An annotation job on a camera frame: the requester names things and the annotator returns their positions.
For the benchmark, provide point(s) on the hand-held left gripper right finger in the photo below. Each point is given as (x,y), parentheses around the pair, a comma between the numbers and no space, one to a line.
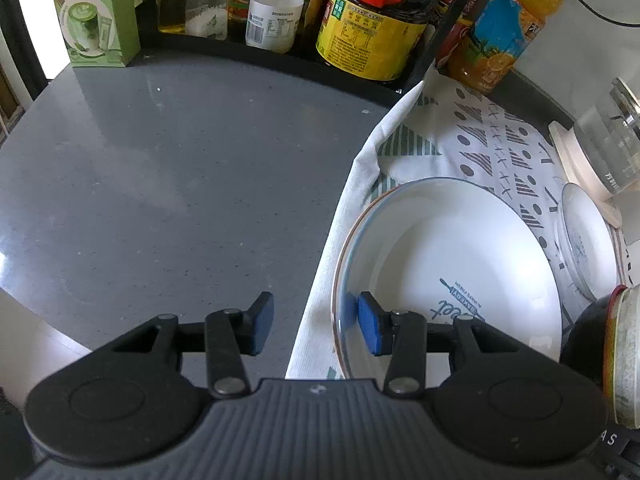
(370,325)

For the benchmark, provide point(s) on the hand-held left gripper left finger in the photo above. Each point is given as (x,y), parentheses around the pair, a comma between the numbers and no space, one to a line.
(262,322)

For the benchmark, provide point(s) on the large white bowl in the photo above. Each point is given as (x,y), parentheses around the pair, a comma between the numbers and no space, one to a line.
(627,355)

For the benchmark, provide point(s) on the white plate with lined rim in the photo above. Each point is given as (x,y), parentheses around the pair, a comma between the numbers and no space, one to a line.
(450,250)

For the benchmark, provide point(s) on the red and black bowl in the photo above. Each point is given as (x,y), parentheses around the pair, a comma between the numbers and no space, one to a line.
(582,340)

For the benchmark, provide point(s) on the white plate with blue print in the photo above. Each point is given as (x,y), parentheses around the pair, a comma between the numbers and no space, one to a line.
(587,230)

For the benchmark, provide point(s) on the patterned fringed table cloth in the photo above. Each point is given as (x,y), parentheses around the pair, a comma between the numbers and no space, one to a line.
(480,145)

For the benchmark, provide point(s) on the black metal rack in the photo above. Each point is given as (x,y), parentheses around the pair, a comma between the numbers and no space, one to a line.
(280,62)

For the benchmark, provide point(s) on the cream kettle base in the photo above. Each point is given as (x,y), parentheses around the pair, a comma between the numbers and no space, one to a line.
(567,155)

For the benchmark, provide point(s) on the red soda can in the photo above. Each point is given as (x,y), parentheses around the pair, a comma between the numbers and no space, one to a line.
(452,40)

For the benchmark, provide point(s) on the glass electric kettle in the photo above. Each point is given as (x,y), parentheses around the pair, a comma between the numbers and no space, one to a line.
(610,150)

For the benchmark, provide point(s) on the yellow label cooking oil bottle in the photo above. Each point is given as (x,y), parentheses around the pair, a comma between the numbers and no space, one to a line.
(370,25)

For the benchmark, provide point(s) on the white label bottle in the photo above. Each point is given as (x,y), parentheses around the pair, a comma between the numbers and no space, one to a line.
(274,15)

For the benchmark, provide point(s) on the clear glass jar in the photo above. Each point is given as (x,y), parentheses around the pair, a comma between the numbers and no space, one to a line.
(207,5)

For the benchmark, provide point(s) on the orange juice bottle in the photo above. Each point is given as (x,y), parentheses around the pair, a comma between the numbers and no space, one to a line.
(505,25)

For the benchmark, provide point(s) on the green carton box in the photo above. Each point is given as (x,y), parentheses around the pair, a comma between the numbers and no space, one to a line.
(97,15)

